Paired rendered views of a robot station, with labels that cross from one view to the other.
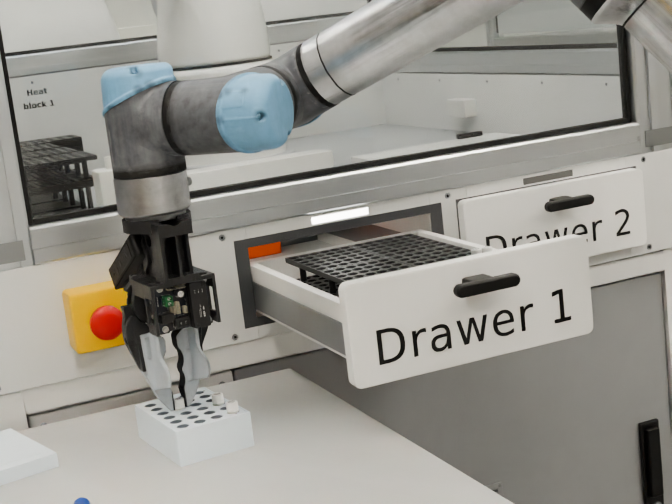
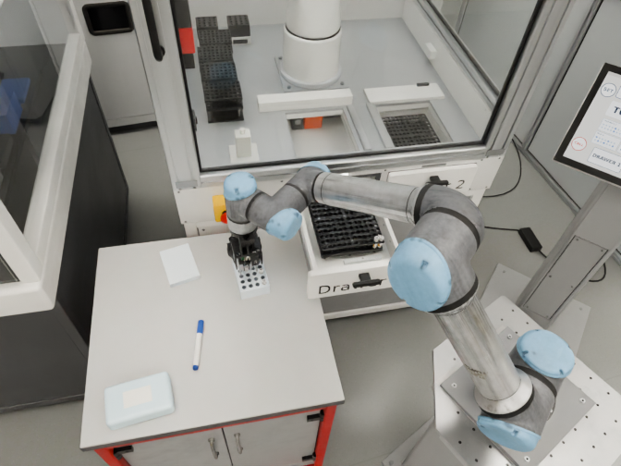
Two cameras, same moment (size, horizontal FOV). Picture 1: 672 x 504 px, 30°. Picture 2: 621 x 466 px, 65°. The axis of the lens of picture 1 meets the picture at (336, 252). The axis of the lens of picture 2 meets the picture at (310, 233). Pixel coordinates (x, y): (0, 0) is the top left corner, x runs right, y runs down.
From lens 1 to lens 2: 91 cm
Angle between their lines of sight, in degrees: 39
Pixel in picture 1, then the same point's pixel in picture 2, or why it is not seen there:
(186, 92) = (256, 209)
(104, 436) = (221, 258)
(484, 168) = (406, 161)
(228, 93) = (272, 222)
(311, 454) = (286, 311)
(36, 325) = (201, 204)
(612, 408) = not seen: hidden behind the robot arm
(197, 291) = (254, 256)
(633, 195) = (469, 176)
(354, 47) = (335, 201)
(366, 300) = (317, 279)
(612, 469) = not seen: hidden behind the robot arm
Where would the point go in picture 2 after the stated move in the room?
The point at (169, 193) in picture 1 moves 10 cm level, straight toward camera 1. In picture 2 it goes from (247, 228) to (240, 262)
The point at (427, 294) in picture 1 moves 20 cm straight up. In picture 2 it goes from (343, 277) to (352, 227)
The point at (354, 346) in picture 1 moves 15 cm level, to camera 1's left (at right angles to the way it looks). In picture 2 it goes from (310, 289) to (254, 279)
